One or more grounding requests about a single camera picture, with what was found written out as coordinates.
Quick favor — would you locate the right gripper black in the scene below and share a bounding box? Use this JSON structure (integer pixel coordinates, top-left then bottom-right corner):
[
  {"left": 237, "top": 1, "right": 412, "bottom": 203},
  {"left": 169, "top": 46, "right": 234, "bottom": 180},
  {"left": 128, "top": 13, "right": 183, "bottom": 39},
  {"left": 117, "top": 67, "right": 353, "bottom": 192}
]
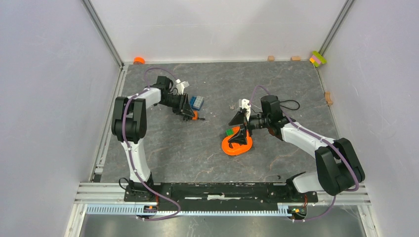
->
[{"left": 228, "top": 110, "right": 270, "bottom": 145}]

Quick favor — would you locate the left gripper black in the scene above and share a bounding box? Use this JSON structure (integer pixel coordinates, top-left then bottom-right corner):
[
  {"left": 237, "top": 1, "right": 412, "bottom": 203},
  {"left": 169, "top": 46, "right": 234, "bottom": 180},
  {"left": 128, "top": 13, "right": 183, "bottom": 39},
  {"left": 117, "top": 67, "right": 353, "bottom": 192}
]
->
[{"left": 158, "top": 92, "right": 195, "bottom": 118}]

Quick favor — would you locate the orange black padlock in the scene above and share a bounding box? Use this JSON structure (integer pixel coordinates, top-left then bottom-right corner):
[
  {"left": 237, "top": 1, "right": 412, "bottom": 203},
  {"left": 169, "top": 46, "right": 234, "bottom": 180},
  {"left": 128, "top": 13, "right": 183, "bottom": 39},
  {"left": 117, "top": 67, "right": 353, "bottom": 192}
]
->
[{"left": 192, "top": 111, "right": 205, "bottom": 120}]

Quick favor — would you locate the black cable loop lock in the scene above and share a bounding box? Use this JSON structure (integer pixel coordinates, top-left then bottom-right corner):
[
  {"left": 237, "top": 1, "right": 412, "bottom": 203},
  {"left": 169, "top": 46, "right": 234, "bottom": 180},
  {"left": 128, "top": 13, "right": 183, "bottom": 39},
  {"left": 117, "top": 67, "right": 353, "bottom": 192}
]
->
[{"left": 280, "top": 99, "right": 300, "bottom": 111}]

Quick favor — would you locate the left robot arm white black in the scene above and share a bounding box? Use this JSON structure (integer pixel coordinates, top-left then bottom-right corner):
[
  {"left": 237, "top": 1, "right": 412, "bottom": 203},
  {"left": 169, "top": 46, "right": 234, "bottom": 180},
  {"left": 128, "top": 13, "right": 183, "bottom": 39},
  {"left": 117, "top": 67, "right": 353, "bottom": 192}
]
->
[{"left": 111, "top": 76, "right": 195, "bottom": 201}]

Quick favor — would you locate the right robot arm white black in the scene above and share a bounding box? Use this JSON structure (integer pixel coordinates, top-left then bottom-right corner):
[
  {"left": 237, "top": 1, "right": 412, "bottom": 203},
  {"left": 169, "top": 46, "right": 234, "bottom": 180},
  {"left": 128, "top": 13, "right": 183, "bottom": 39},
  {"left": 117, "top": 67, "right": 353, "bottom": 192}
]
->
[{"left": 221, "top": 95, "right": 365, "bottom": 201}]

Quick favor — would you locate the blue grey toy brick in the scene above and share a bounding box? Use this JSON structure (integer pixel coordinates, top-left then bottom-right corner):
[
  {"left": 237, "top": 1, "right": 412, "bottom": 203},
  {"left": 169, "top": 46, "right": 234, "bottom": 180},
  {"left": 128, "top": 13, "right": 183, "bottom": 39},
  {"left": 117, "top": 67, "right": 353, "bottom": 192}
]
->
[{"left": 190, "top": 96, "right": 204, "bottom": 111}]

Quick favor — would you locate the wooden arch piece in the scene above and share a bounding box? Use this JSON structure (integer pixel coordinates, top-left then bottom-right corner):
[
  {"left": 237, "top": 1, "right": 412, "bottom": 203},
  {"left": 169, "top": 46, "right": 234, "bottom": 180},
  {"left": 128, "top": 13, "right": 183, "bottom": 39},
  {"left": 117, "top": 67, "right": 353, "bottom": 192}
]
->
[{"left": 324, "top": 91, "right": 334, "bottom": 106}]

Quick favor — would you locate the green pink brick stack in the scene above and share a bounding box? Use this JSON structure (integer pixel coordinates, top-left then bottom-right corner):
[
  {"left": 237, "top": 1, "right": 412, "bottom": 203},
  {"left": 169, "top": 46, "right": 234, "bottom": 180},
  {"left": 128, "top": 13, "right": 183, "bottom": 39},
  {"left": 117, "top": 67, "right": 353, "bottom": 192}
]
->
[{"left": 309, "top": 51, "right": 327, "bottom": 68}]

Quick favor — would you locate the orange ring toy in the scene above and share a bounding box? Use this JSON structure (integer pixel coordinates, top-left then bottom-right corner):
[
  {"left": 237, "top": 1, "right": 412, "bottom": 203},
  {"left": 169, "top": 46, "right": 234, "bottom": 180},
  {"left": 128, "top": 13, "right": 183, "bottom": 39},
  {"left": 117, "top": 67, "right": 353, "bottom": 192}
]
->
[{"left": 221, "top": 133, "right": 253, "bottom": 156}]

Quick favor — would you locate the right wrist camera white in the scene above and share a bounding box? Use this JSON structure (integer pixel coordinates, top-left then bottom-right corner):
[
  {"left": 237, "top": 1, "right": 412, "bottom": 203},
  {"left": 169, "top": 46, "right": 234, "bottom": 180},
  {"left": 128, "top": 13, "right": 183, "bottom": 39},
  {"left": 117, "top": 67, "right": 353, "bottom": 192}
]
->
[{"left": 238, "top": 99, "right": 251, "bottom": 121}]

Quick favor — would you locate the orange cap at wall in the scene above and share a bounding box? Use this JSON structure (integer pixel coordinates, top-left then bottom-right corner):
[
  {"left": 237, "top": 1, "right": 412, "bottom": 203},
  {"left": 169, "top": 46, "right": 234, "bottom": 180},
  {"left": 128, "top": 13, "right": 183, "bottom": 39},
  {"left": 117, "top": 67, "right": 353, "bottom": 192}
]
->
[{"left": 133, "top": 57, "right": 145, "bottom": 65}]

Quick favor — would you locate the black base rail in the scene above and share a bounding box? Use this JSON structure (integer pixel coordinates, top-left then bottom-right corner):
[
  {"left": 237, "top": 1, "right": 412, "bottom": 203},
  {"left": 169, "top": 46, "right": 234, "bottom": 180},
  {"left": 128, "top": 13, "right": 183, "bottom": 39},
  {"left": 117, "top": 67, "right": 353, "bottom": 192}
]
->
[{"left": 124, "top": 183, "right": 319, "bottom": 211}]

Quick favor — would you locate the white toothed cable duct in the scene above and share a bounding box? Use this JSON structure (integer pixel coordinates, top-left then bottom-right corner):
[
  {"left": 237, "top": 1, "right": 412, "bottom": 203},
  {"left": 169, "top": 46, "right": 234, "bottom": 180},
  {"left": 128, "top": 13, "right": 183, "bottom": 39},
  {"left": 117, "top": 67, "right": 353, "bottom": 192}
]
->
[{"left": 86, "top": 204, "right": 291, "bottom": 217}]

